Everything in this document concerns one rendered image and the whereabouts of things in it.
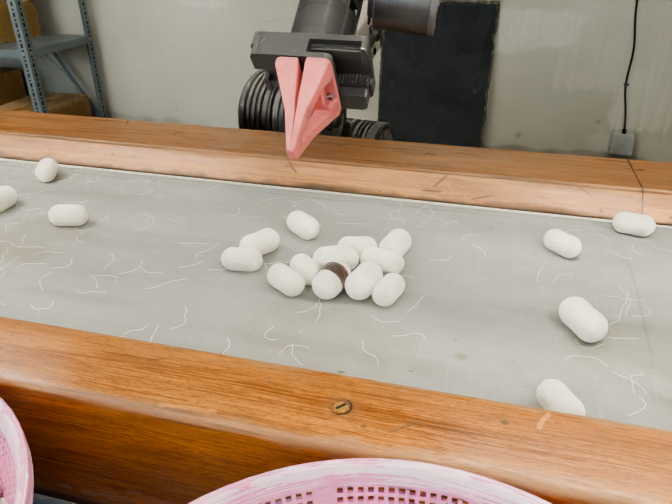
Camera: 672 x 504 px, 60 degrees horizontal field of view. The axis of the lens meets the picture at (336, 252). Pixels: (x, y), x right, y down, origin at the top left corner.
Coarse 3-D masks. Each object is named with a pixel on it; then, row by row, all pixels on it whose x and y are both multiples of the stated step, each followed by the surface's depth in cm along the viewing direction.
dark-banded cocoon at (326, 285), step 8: (344, 264) 44; (320, 272) 43; (328, 272) 43; (320, 280) 42; (328, 280) 42; (336, 280) 43; (320, 288) 42; (328, 288) 42; (336, 288) 43; (320, 296) 43; (328, 296) 43
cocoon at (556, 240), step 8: (552, 232) 49; (560, 232) 49; (544, 240) 50; (552, 240) 49; (560, 240) 49; (568, 240) 48; (576, 240) 48; (552, 248) 49; (560, 248) 48; (568, 248) 48; (576, 248) 48; (568, 256) 48
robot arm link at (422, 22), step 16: (384, 0) 52; (400, 0) 52; (416, 0) 52; (432, 0) 51; (384, 16) 53; (400, 16) 53; (416, 16) 52; (432, 16) 52; (416, 32) 54; (432, 32) 54
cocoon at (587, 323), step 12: (564, 300) 40; (576, 300) 40; (564, 312) 40; (576, 312) 39; (588, 312) 38; (576, 324) 39; (588, 324) 38; (600, 324) 38; (588, 336) 38; (600, 336) 38
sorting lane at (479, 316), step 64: (64, 192) 61; (128, 192) 61; (192, 192) 61; (256, 192) 61; (320, 192) 61; (0, 256) 49; (64, 256) 49; (128, 256) 49; (192, 256) 49; (448, 256) 49; (512, 256) 49; (576, 256) 49; (640, 256) 49; (64, 320) 41; (128, 320) 41; (192, 320) 41; (256, 320) 41; (320, 320) 41; (384, 320) 41; (448, 320) 41; (512, 320) 41; (640, 320) 41; (448, 384) 35; (512, 384) 35; (576, 384) 35; (640, 384) 35
